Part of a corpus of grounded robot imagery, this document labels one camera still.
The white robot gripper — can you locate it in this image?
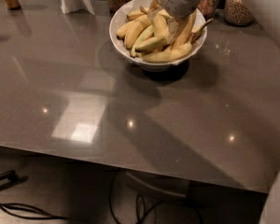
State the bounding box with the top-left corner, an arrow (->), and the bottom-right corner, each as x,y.
147,0 -> 201,44

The center curved yellow banana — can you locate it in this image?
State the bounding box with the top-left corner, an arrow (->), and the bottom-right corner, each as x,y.
151,9 -> 168,36

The pale green-yellow banana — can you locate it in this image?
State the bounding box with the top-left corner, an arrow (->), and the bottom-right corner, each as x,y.
130,25 -> 154,58

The upright right yellow banana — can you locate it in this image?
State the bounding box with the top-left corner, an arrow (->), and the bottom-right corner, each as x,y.
173,12 -> 196,49

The top back yellow banana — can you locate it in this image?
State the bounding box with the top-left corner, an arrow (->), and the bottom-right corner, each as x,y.
127,7 -> 171,21

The middle yellow-green banana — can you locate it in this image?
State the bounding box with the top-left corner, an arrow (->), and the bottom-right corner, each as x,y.
135,31 -> 169,52

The left large yellow banana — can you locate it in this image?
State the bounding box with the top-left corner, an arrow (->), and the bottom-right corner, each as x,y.
124,15 -> 151,49

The front bottom yellow banana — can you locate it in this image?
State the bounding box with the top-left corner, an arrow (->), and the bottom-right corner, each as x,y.
140,19 -> 213,64

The white ceramic bowl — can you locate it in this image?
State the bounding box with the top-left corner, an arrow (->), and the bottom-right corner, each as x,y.
109,0 -> 207,72

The far left small banana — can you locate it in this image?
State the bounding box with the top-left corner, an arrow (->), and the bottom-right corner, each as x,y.
116,21 -> 134,40

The glass jar of chickpeas right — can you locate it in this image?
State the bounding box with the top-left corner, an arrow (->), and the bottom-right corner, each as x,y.
224,0 -> 254,26

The white round table base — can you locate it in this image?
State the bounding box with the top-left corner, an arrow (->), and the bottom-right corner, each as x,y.
125,171 -> 189,202

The black floor cable center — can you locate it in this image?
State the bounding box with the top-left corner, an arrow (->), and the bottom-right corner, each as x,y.
108,170 -> 204,224

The black floor cable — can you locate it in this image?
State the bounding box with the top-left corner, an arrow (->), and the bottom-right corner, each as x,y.
108,170 -> 204,224
0,201 -> 68,221

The black metal floor bracket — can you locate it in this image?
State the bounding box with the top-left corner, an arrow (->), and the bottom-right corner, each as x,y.
0,170 -> 28,191

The black floor cable left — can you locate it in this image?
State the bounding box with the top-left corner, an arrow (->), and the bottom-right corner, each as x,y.
0,201 -> 68,221

